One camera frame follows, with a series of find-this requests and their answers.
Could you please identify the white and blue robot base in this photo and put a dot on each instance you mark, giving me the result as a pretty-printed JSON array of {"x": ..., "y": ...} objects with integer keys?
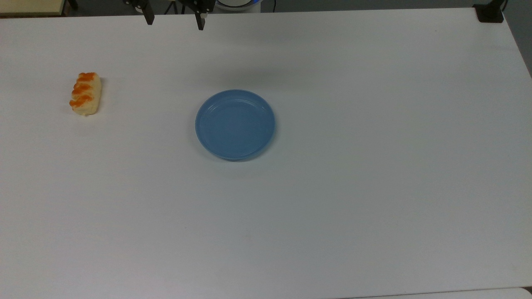
[{"x": 237, "y": 3}]

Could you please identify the beige wooden table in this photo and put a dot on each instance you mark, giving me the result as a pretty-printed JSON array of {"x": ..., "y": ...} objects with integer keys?
[{"x": 31, "y": 6}]

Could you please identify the black camera stand clamp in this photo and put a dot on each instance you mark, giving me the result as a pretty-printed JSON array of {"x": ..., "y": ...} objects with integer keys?
[{"x": 490, "y": 12}]

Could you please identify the bread roll with orange topping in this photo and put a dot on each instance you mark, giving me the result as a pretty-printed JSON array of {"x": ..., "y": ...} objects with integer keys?
[{"x": 85, "y": 94}]

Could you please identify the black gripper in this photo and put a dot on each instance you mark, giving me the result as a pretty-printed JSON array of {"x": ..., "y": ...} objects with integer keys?
[{"x": 199, "y": 4}]

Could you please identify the blue round plate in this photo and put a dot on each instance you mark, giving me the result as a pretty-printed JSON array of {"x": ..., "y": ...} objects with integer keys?
[{"x": 235, "y": 124}]

